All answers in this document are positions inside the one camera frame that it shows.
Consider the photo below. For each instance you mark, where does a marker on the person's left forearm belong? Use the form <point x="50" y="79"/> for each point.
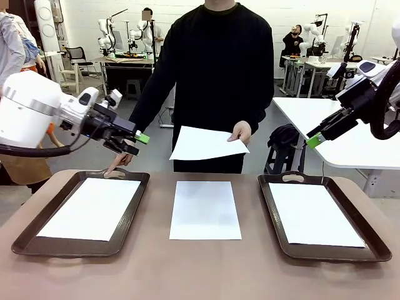
<point x="262" y="109"/>

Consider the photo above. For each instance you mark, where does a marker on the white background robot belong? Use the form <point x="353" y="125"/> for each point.
<point x="104" y="34"/>
<point x="139" y="31"/>

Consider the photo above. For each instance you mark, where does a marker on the grey plastic stool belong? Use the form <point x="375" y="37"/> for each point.
<point x="132" y="89"/>

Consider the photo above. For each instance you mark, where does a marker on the black stool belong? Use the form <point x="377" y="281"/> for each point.
<point x="275" y="156"/>

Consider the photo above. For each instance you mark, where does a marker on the figure in light blue shirt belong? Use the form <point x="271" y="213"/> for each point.
<point x="9" y="47"/>

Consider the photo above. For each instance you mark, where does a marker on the tan brown cloth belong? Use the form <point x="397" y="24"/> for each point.
<point x="22" y="168"/>

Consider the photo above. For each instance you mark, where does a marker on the black tripod stand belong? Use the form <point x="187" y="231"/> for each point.
<point x="351" y="43"/>

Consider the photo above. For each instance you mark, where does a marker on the white table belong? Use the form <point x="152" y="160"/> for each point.
<point x="328" y="125"/>

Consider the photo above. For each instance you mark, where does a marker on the background person with blurred face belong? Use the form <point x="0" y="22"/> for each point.
<point x="156" y="34"/>

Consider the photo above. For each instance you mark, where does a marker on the white tower air conditioner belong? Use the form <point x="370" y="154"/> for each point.
<point x="47" y="25"/>

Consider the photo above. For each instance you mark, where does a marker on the person in black sweater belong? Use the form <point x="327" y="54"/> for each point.
<point x="218" y="62"/>

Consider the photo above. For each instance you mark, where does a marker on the person's right forearm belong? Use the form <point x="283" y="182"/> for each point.
<point x="147" y="106"/>

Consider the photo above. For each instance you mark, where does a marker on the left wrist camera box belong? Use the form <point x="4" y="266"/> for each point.
<point x="115" y="97"/>

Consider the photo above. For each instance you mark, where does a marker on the brown plastic tray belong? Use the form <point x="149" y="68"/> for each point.
<point x="131" y="212"/>
<point x="275" y="212"/>

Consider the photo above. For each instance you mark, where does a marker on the black cloth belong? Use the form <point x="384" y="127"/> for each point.
<point x="286" y="134"/>

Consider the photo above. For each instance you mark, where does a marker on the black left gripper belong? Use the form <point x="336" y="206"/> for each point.
<point x="106" y="125"/>

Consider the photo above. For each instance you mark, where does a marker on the black mesh office chair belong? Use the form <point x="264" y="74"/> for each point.
<point x="75" y="54"/>

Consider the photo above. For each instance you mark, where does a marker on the person's left hand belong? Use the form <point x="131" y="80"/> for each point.
<point x="243" y="131"/>

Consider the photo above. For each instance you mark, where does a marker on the white folding chair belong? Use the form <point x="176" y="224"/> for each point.
<point x="70" y="79"/>

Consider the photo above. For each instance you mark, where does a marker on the white background desk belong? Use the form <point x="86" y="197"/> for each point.
<point x="315" y="65"/>

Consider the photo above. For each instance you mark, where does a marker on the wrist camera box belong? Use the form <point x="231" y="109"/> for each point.
<point x="336" y="70"/>
<point x="115" y="97"/>

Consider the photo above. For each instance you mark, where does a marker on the person's right hand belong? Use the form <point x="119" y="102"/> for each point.
<point x="120" y="160"/>

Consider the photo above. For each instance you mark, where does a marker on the white A4 sheet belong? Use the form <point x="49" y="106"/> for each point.
<point x="90" y="209"/>
<point x="203" y="143"/>
<point x="315" y="215"/>

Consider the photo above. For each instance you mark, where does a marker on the background work table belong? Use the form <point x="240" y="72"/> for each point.
<point x="125" y="61"/>

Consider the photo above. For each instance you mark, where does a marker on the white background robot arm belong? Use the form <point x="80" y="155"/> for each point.
<point x="309" y="34"/>

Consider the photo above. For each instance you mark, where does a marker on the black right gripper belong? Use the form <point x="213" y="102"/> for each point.
<point x="359" y="98"/>

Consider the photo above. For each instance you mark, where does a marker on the background person in black clothes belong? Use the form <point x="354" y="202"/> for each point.
<point x="293" y="42"/>

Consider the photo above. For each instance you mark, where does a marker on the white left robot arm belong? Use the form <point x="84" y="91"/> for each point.
<point x="28" y="106"/>

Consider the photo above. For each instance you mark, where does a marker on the white A4 paper stack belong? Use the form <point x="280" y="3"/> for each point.
<point x="204" y="212"/>

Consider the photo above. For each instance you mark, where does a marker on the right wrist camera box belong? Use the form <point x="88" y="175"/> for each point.
<point x="336" y="70"/>

